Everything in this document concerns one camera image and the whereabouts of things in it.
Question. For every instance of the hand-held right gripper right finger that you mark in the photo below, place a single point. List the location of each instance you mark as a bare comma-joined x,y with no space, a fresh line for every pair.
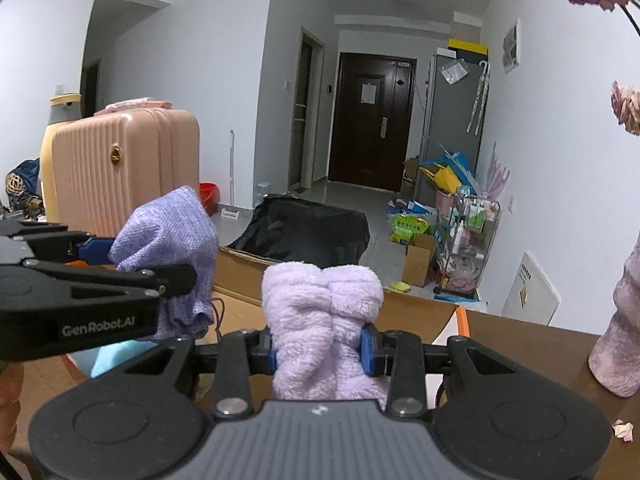
369,355

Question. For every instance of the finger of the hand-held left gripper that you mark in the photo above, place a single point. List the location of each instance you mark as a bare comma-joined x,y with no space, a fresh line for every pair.
170,277
95,250

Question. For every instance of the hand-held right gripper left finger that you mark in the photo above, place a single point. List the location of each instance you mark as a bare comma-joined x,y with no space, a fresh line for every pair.
271,355

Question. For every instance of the purple knit cloth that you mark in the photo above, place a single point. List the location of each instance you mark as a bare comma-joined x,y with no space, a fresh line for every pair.
170,225

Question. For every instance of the orange cardboard box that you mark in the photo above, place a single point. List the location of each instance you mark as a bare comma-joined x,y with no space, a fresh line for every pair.
415,315

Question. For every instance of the lilac fluffy towel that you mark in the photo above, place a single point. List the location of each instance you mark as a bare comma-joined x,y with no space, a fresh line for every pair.
320,310

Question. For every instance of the pink ribbed suitcase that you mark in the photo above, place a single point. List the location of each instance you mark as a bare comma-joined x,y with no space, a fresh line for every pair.
85,180

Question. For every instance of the yellow green pad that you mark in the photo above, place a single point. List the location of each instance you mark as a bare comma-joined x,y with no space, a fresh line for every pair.
400,286

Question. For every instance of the light blue cloth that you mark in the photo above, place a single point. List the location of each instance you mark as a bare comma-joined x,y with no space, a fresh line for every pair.
112,360

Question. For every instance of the white mop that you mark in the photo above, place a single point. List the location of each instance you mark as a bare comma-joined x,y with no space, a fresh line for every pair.
231,214

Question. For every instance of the red plastic bucket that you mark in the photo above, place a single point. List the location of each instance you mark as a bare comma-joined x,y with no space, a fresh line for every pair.
207,197

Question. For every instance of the yellow vacuum flask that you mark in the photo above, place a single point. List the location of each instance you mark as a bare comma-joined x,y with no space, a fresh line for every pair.
46,170

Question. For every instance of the small open cardboard box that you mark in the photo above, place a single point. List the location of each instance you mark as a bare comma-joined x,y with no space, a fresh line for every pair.
417,265

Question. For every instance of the dark blue bag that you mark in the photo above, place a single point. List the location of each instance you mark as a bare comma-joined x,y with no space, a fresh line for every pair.
27,170

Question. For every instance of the clear water bottle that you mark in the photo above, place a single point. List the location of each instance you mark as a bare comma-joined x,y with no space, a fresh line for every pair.
262,195

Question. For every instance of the black floor bag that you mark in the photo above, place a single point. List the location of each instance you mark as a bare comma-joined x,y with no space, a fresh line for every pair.
300,230

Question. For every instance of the green printed bag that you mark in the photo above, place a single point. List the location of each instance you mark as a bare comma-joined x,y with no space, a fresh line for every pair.
409,230

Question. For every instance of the pink folded cloth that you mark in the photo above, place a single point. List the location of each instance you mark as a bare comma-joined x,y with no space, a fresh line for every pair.
135,106

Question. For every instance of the blue and white plastic bag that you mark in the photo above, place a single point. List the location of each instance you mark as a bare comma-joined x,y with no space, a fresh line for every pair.
400,207

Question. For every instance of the metal rolling cart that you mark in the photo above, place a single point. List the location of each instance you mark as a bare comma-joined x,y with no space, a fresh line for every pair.
470,240

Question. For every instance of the pink plastic bucket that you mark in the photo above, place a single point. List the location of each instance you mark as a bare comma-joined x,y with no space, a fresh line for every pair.
444,202

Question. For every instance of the white flat panel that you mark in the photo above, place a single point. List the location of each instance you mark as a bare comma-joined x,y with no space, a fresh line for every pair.
530,295

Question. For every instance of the brown cardboard carton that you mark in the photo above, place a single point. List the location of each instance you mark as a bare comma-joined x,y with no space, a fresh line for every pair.
410,175

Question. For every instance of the dark brown door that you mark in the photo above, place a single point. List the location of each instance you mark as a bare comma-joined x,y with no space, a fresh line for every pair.
350,150

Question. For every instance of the grey refrigerator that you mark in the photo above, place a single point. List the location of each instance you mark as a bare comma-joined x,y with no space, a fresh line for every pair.
440,120

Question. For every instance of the pink textured vase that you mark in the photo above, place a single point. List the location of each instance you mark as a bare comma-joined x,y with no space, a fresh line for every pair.
620,340

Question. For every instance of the white paper notice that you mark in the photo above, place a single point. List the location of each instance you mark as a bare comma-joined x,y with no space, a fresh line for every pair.
368,94

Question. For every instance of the fallen pink petal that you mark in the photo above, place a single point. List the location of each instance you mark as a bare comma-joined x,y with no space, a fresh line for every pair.
622,430

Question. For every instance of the white folded umbrella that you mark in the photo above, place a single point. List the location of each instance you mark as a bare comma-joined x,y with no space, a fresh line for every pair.
480,95

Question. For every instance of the clear plastic packet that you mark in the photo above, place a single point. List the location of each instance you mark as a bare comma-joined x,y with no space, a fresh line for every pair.
454,72

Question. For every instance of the flat white box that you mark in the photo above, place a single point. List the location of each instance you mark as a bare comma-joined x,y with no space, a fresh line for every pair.
445,53

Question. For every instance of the yellow and black box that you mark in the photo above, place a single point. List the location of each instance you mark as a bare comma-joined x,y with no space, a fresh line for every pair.
467,50

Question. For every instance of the round ceiling light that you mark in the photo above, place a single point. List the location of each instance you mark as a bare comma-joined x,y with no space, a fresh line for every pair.
406,0

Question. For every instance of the wall electrical panel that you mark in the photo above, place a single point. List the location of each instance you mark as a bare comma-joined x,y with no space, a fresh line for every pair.
511,46

